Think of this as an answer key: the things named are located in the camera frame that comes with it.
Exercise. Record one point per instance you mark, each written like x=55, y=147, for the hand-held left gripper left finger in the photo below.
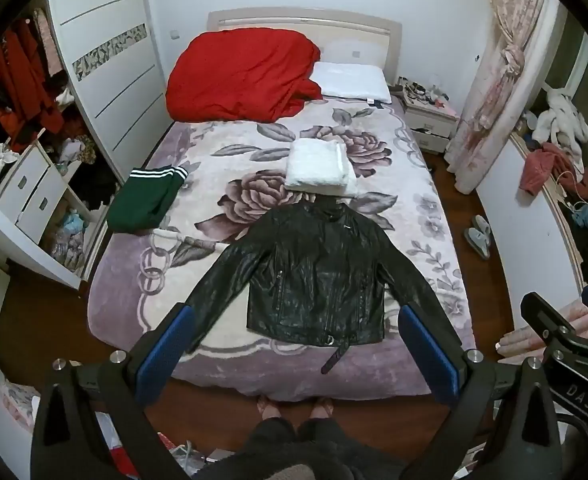
x=169, y=347

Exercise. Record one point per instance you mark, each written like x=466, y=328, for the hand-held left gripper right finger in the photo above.
x=426, y=347

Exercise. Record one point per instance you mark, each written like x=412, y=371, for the black leather jacket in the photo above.
x=319, y=270

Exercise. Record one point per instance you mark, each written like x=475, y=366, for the white clothes pile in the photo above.
x=564, y=115

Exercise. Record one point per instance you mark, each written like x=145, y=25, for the clothes heap in wardrobe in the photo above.
x=74, y=152

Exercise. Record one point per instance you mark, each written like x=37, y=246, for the hanging red clothes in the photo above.
x=21, y=80

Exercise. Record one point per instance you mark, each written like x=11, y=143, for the pink patterned cloth roll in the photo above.
x=529, y=330

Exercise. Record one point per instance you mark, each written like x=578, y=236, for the grey slipper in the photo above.
x=483, y=226
x=476, y=244

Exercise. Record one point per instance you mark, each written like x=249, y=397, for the person's right leg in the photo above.
x=331, y=435

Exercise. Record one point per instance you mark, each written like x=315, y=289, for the person's leg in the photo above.
x=331, y=435
x=266, y=440

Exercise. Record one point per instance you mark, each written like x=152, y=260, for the person's left leg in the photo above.
x=266, y=440

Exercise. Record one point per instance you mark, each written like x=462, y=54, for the pink red garment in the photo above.
x=544, y=167

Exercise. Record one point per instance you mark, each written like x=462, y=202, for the green striped pants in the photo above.
x=144, y=200

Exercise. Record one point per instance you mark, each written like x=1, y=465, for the white drawer unit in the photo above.
x=29, y=200

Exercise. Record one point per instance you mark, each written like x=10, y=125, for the white folded fleece garment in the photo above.
x=321, y=167

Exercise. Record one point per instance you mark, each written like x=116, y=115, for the floral plush blanket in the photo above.
x=274, y=160

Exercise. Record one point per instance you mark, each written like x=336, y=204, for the white nightstand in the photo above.
x=431, y=127

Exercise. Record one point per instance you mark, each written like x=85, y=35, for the pink floral curtain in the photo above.
x=494, y=85

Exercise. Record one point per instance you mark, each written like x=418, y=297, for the clutter on nightstand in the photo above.
x=421, y=92

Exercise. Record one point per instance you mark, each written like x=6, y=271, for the white pillow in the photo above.
x=351, y=80

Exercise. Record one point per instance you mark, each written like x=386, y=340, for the red duvet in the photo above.
x=239, y=75

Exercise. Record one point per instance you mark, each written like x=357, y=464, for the white wardrobe sliding door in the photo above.
x=109, y=60

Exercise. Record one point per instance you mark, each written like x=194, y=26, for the beige bed headboard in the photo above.
x=354, y=35

